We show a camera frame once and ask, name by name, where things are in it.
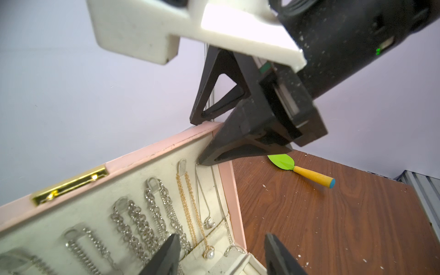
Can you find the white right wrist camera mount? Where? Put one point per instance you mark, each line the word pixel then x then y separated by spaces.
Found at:
pixel 151 30

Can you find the green leaf spatula yellow handle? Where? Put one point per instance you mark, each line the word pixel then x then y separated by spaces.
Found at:
pixel 285 162

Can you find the pink jewelry box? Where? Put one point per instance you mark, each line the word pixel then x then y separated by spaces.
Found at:
pixel 112 219

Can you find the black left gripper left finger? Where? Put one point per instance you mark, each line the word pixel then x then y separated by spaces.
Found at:
pixel 166 260

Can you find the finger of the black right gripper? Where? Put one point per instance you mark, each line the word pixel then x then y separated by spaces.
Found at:
pixel 251 130
pixel 224 87

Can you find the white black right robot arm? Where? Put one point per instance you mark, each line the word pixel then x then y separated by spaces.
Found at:
pixel 270 105

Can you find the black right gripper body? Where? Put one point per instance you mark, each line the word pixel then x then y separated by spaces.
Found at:
pixel 293 103

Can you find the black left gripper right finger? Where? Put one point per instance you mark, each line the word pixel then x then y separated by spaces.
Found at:
pixel 278 258

